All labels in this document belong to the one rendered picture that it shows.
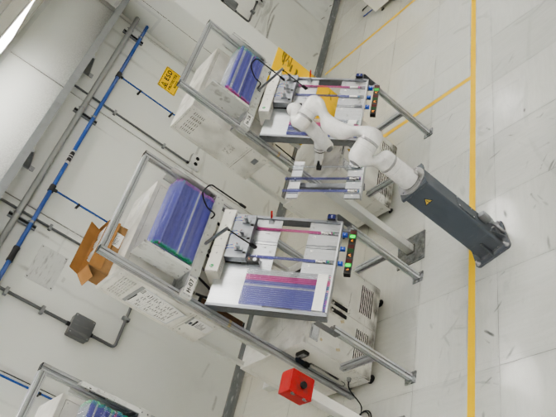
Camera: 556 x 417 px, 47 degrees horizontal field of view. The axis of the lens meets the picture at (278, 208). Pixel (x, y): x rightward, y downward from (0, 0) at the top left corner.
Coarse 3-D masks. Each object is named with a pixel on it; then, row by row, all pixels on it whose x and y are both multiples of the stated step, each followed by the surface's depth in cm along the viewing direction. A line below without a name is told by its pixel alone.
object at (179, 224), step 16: (176, 192) 386; (192, 192) 394; (160, 208) 387; (176, 208) 381; (192, 208) 388; (160, 224) 372; (176, 224) 376; (192, 224) 383; (160, 240) 363; (176, 240) 371; (192, 240) 378; (176, 256) 369; (192, 256) 373
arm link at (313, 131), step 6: (312, 126) 389; (318, 126) 393; (306, 132) 394; (312, 132) 392; (318, 132) 392; (312, 138) 394; (318, 138) 393; (324, 138) 393; (318, 144) 395; (324, 144) 395; (330, 144) 398; (324, 150) 399; (330, 150) 401
